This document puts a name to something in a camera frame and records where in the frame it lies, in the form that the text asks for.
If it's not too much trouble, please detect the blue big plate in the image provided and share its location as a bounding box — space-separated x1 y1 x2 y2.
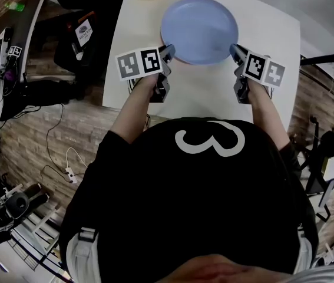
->
160 0 240 67

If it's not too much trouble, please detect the white power strip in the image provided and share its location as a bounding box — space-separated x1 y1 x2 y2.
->
65 166 79 185

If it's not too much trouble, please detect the white power cable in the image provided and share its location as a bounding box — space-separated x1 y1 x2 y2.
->
65 147 88 170

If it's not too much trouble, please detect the white shoulder strap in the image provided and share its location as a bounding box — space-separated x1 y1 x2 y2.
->
65 227 100 283
296 225 313 272

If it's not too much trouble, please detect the black floor cable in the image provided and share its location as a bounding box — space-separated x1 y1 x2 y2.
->
39 103 67 176

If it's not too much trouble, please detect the green plastic bottle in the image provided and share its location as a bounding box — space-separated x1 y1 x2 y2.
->
4 1 26 12

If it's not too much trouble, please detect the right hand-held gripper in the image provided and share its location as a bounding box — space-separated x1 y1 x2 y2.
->
229 43 286 104

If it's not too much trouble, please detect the white metal rack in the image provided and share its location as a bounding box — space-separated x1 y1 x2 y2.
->
7 208 67 279

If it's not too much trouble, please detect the white printed booklet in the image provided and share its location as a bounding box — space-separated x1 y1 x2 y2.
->
74 19 93 47

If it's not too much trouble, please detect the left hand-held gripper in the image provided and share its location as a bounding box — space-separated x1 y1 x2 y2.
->
115 44 176 103

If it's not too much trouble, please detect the head-worn camera rig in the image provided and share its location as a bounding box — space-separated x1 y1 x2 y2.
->
284 262 334 283

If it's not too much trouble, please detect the black equipment pile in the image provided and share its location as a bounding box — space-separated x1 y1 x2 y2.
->
0 154 49 244

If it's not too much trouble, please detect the person's right forearm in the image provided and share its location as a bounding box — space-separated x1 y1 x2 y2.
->
247 80 291 152

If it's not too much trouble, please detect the person's left forearm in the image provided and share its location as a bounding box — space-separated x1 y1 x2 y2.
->
107 75 159 144

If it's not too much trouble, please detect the grey desk with white legs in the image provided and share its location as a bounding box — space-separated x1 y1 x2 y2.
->
0 0 76 123

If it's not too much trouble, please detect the white tabletop appliance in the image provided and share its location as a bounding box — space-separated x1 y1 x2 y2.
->
0 27 13 75

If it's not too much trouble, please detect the orange pen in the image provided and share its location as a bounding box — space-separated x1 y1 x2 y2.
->
78 11 95 23

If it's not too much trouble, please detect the person's black printed shirt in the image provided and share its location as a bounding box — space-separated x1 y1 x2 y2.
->
58 117 319 283

